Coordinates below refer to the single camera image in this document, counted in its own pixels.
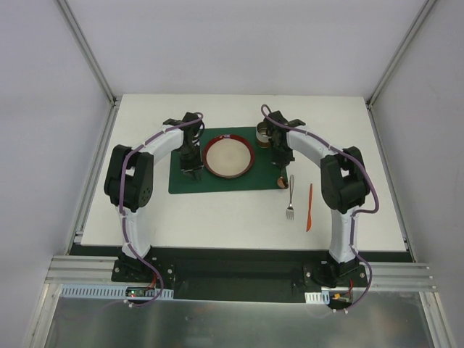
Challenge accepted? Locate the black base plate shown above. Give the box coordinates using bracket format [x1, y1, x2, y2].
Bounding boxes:
[111, 247, 368, 303]

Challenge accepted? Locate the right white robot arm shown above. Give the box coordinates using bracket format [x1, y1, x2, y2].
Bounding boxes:
[261, 104, 375, 288]

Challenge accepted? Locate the left white cable duct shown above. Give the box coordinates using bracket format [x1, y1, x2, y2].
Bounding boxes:
[61, 284, 174, 301]

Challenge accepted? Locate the red rimmed beige plate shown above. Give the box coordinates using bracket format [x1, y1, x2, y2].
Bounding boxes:
[203, 134, 255, 179]

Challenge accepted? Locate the copper spoon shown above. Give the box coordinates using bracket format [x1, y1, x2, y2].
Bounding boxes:
[277, 171, 289, 189]

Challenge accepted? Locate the orange knife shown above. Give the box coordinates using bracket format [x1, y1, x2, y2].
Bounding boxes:
[306, 183, 313, 232]

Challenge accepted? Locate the aluminium frame post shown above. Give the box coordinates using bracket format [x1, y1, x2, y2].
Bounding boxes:
[366, 0, 439, 110]
[54, 0, 118, 107]

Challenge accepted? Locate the steel cup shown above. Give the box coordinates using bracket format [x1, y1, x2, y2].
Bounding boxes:
[255, 121, 270, 149]

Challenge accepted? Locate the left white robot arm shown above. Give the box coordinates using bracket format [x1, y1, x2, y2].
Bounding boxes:
[104, 112, 204, 282]

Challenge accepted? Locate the aluminium front rail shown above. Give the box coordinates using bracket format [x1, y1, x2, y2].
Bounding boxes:
[45, 255, 438, 292]

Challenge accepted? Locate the green placemat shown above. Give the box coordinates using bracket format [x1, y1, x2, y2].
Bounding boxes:
[168, 127, 287, 194]

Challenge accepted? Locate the right aluminium frame post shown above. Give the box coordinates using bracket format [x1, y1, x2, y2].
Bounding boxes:
[366, 0, 439, 110]

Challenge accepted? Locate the silver fork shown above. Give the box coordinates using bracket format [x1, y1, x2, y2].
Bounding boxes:
[286, 174, 294, 220]

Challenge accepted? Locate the white cable duct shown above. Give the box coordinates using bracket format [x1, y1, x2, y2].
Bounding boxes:
[61, 284, 174, 301]
[304, 291, 331, 305]

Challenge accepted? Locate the right white cable duct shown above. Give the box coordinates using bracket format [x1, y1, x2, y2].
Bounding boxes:
[304, 291, 331, 305]

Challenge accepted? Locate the left aluminium frame post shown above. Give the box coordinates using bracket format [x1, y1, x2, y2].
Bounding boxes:
[54, 0, 118, 107]

